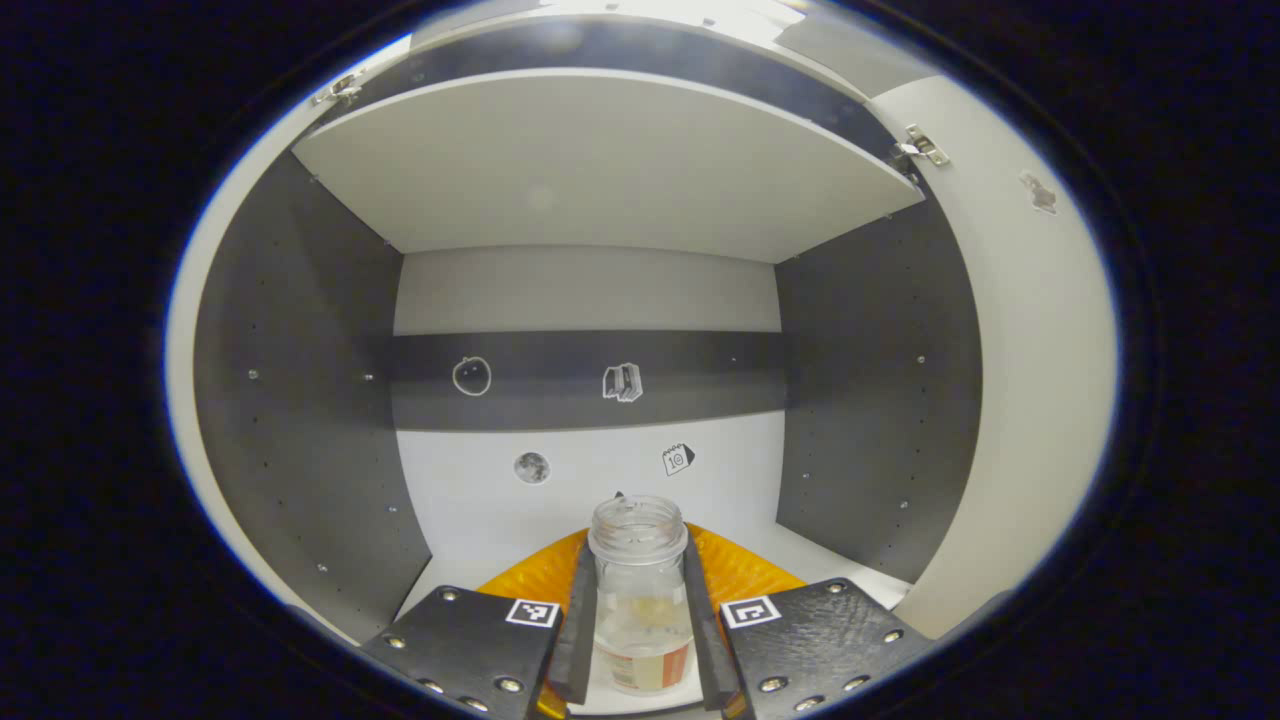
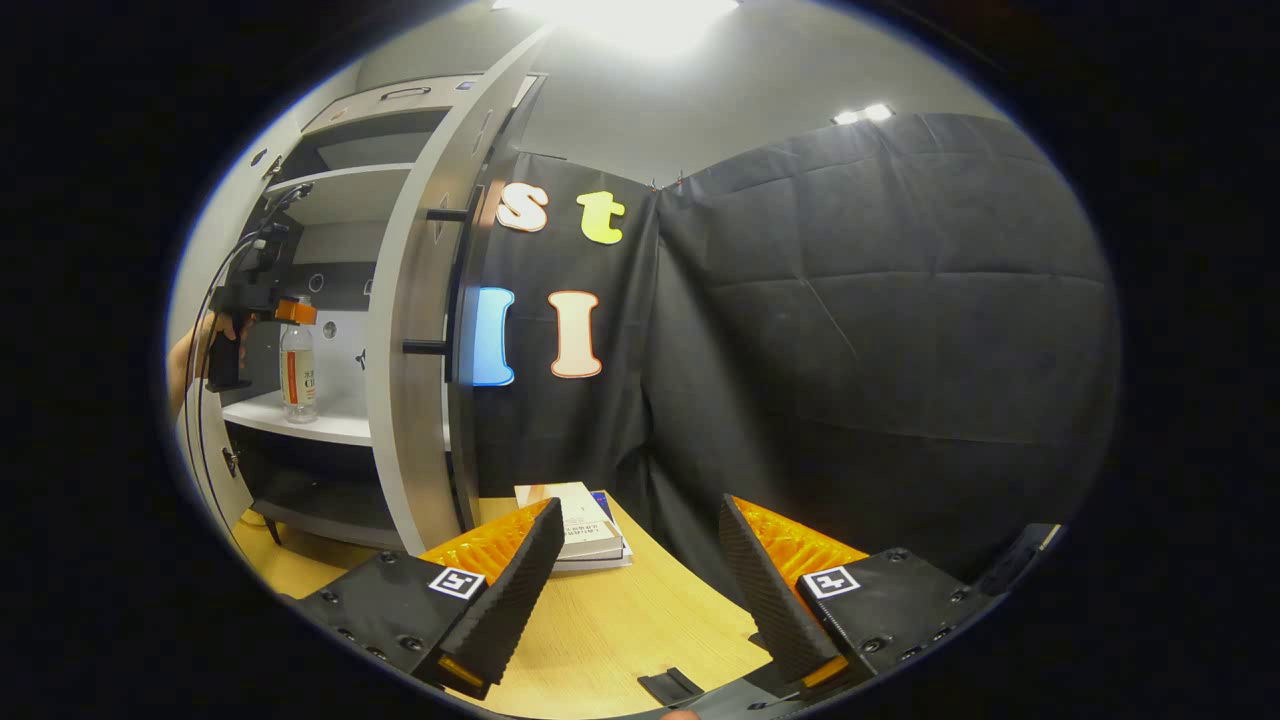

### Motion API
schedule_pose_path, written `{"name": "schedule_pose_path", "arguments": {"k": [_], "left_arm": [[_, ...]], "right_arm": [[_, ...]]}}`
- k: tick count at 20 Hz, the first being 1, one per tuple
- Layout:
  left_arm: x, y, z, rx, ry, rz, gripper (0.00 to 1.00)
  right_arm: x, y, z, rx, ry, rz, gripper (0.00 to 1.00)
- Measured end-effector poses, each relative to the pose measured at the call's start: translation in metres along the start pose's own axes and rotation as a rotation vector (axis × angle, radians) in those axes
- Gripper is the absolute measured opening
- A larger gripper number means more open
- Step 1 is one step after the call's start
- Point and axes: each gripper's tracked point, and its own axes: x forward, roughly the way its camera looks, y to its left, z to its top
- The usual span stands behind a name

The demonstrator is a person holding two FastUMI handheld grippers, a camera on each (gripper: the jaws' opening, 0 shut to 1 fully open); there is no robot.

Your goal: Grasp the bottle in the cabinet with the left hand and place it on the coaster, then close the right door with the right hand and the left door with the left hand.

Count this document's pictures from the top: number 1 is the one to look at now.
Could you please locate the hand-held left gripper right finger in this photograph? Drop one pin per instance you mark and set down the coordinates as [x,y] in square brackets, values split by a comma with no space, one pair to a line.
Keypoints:
[705,640]

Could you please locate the metal door hinge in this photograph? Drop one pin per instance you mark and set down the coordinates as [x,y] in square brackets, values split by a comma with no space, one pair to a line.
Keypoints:
[922,147]
[340,88]

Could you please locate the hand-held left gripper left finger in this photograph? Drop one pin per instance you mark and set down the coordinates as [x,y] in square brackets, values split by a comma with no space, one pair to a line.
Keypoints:
[575,640]

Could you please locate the grey and white cabinet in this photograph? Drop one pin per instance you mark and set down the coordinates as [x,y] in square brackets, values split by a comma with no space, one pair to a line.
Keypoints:
[590,290]

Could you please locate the clear glass bottle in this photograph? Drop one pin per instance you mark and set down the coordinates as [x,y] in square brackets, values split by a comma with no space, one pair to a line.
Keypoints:
[640,570]

